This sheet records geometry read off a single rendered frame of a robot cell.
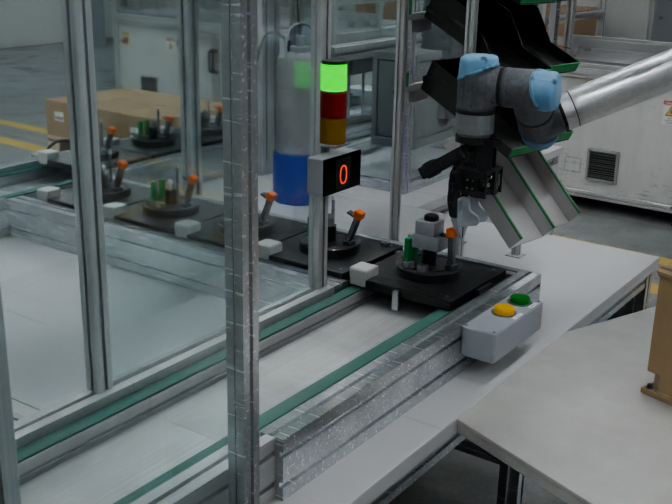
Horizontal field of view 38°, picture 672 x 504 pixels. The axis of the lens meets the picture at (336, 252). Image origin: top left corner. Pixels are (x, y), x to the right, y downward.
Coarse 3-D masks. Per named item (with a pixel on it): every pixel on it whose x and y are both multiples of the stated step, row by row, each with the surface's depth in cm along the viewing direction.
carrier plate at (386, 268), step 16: (400, 256) 213; (384, 272) 203; (464, 272) 204; (480, 272) 204; (496, 272) 204; (368, 288) 198; (384, 288) 196; (400, 288) 194; (416, 288) 194; (432, 288) 194; (448, 288) 194; (464, 288) 195; (432, 304) 190; (448, 304) 188
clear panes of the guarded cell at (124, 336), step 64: (0, 0) 84; (64, 0) 89; (128, 0) 95; (192, 0) 103; (0, 64) 85; (64, 64) 91; (128, 64) 97; (192, 64) 105; (0, 128) 86; (64, 128) 92; (128, 128) 99; (192, 128) 107; (0, 192) 88; (64, 192) 94; (128, 192) 101; (192, 192) 109; (0, 256) 89; (64, 256) 95; (128, 256) 102; (192, 256) 111; (0, 320) 90; (64, 320) 97; (128, 320) 104; (192, 320) 113; (0, 384) 92; (64, 384) 99; (128, 384) 106; (192, 384) 115; (0, 448) 94; (64, 448) 100; (128, 448) 108; (192, 448) 118
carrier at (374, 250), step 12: (336, 240) 216; (360, 240) 217; (372, 240) 223; (336, 252) 210; (348, 252) 212; (360, 252) 215; (372, 252) 215; (384, 252) 215; (336, 264) 207; (348, 264) 207; (336, 276) 202; (348, 276) 203
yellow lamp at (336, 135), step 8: (320, 120) 184; (328, 120) 182; (336, 120) 182; (344, 120) 183; (320, 128) 184; (328, 128) 182; (336, 128) 182; (344, 128) 184; (320, 136) 184; (328, 136) 183; (336, 136) 183; (344, 136) 184; (328, 144) 183; (336, 144) 183
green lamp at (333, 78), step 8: (344, 64) 180; (328, 72) 179; (336, 72) 179; (344, 72) 180; (320, 80) 182; (328, 80) 180; (336, 80) 180; (344, 80) 180; (320, 88) 182; (328, 88) 180; (336, 88) 180; (344, 88) 181
